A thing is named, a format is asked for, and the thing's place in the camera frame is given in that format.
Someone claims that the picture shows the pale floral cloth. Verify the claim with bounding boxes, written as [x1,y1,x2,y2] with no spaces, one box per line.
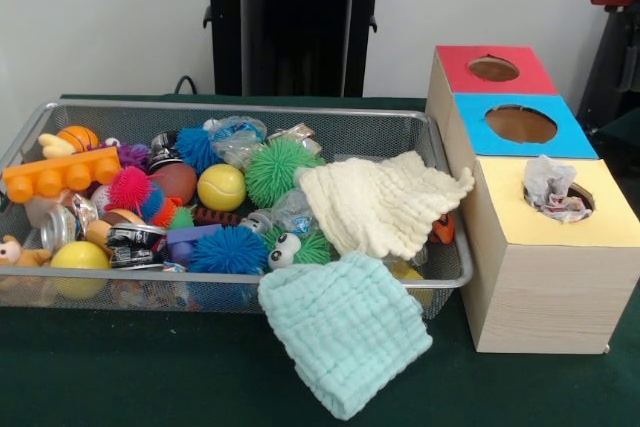
[522,155,587,224]

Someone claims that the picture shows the cream waffle cloth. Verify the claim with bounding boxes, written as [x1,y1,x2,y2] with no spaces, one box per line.
[298,149,476,261]

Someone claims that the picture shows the mint green waffle cloth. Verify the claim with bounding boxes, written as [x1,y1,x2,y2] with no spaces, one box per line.
[257,251,434,421]

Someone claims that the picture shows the wooden box with three holes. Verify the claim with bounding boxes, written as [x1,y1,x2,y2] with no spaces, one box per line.
[425,45,640,355]

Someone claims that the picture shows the shallow clear mesh bin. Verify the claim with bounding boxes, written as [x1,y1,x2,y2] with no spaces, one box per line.
[0,100,474,321]

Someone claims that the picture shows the black upright panel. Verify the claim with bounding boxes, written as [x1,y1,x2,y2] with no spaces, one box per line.
[574,6,640,121]

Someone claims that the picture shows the dark green table cloth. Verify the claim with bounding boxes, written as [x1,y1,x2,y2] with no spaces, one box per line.
[597,106,640,188]
[0,93,640,427]

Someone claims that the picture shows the green spiky rubber ball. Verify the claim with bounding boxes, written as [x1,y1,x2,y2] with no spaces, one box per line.
[244,138,326,209]

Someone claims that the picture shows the green spiky ball with eyes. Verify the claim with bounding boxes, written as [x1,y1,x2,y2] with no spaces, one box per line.
[262,224,332,271]

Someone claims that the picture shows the yellow tennis ball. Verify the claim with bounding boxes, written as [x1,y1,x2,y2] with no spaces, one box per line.
[196,163,247,212]

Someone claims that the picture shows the blue spiky ball with eyes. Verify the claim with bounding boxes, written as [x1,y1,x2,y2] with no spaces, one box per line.
[174,126,224,176]

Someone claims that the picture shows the blue spiky rubber ball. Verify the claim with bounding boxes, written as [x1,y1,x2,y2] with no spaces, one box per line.
[187,225,270,276]

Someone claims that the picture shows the small brown football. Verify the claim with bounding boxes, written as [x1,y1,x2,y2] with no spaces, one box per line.
[149,161,200,207]

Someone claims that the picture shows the pink spiky rubber ball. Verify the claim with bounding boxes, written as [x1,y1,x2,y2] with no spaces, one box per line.
[107,165,154,211]

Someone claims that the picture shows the crushed black red can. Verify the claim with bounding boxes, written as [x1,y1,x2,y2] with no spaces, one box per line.
[106,223,169,271]

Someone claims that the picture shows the orange plastic toy block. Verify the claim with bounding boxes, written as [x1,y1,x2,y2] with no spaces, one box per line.
[2,146,123,204]

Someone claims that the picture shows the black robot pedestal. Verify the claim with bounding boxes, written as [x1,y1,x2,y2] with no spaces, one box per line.
[192,0,404,97]

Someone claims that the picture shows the black looped cable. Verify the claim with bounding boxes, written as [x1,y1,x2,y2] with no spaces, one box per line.
[173,75,202,96]

